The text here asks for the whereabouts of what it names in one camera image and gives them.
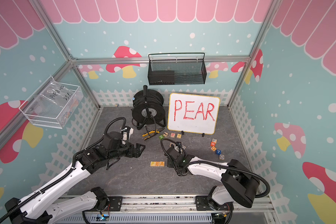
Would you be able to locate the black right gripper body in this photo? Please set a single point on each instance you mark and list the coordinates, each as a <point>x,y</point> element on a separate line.
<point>169,165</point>

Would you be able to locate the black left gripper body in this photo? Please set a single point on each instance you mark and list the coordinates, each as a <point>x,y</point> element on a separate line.
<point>128,151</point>

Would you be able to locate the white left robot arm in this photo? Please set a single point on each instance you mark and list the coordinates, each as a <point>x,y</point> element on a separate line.
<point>40,207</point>

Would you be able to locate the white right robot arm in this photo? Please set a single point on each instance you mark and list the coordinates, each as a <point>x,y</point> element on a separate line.
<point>238,183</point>

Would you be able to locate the whiteboard with red PEAR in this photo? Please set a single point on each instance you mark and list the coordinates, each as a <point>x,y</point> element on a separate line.
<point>193,113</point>

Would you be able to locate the black box in basket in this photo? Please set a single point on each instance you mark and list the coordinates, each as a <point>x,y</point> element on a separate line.
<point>161,77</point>

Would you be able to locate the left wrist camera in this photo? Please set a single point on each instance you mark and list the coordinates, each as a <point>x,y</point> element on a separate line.
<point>116,140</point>

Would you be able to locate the yellow handled pliers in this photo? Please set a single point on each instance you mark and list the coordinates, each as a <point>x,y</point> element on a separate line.
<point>151,134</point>

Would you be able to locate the black cable reel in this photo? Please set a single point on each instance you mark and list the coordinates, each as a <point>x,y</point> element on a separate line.
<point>148,108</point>

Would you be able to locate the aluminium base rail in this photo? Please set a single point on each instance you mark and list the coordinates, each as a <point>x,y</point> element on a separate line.
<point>175,209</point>

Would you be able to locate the black mesh wall basket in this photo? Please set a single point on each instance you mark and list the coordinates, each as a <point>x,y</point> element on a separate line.
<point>189,68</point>

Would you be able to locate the clear plastic wall bin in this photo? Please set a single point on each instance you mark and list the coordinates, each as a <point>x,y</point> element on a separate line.
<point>53,105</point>

